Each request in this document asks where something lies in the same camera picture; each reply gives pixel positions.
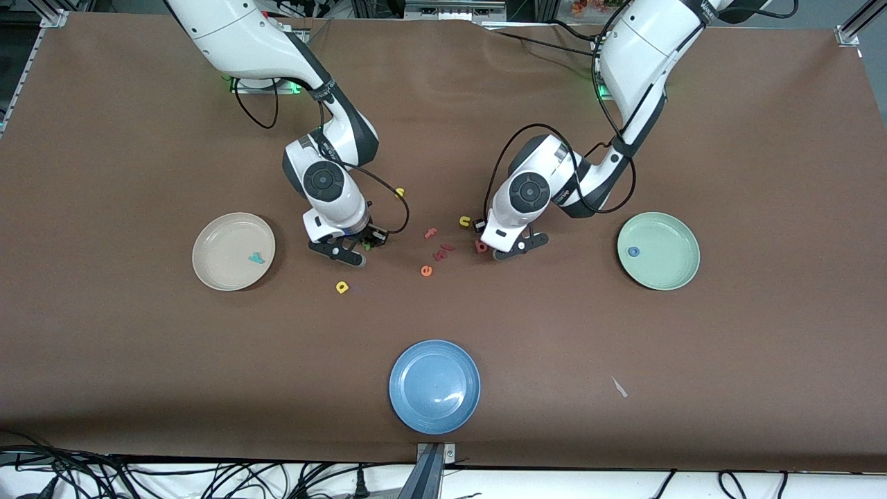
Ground beige brown plate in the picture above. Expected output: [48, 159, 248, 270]
[192, 212, 276, 292]

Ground blue plate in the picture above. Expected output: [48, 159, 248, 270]
[389, 339, 482, 436]

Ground pale green plate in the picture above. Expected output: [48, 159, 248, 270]
[617, 211, 701, 291]

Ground brown table cover sheet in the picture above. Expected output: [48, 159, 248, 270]
[0, 12, 887, 472]

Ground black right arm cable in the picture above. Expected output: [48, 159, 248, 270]
[234, 76, 410, 235]

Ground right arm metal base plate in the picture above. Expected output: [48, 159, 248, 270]
[231, 75, 306, 94]

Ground black cable on table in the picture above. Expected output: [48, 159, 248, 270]
[485, 19, 605, 58]

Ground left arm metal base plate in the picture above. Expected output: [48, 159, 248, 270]
[592, 35, 611, 102]

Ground dark background equipment frame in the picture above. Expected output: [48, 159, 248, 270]
[350, 0, 555, 23]

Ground grey metal camera bracket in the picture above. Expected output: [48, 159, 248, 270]
[416, 442, 457, 499]

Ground black cable tangle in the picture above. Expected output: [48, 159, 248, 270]
[0, 430, 416, 499]

